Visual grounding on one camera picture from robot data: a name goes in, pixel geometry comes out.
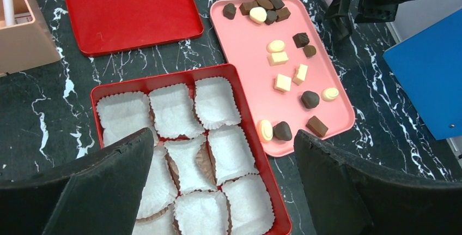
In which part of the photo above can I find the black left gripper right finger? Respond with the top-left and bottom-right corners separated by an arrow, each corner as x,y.
294,130 -> 461,234

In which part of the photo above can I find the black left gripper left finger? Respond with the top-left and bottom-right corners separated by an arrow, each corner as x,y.
1,128 -> 154,234

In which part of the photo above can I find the brown rectangular chocolate bottom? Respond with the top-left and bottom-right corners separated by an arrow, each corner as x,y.
306,116 -> 329,137

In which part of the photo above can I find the dark heart chocolate bottom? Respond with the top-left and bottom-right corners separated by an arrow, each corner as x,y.
272,121 -> 293,142

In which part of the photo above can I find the dark heart chocolate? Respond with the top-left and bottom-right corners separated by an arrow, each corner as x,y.
272,121 -> 293,142
222,3 -> 236,20
300,91 -> 320,109

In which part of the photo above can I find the dark square chocolate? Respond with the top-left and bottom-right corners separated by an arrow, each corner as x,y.
292,32 -> 310,49

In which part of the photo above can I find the white spiral chocolate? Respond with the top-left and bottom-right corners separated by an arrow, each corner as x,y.
321,87 -> 339,101
256,119 -> 273,143
266,40 -> 285,53

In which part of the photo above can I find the red chocolate box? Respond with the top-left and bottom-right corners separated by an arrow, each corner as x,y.
90,64 -> 291,234

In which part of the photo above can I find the white block chocolate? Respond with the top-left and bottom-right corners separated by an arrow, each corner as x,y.
292,64 -> 308,85

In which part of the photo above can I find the white rectangular chocolate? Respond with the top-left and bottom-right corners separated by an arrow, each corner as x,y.
267,51 -> 289,66

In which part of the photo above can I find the white square chocolate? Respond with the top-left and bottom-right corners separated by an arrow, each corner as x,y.
273,74 -> 292,92

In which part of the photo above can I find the small brown round chocolate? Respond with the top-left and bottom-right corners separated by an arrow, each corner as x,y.
303,45 -> 317,58

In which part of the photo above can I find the blue folder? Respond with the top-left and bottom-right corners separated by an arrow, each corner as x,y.
383,10 -> 461,140

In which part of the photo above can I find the pink plastic tray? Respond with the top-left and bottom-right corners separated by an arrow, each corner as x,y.
210,0 -> 355,138

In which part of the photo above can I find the orange plastic file rack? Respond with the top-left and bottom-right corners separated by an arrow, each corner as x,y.
1,0 -> 60,77

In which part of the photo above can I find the red tin lid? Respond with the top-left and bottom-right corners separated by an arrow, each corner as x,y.
65,0 -> 204,57

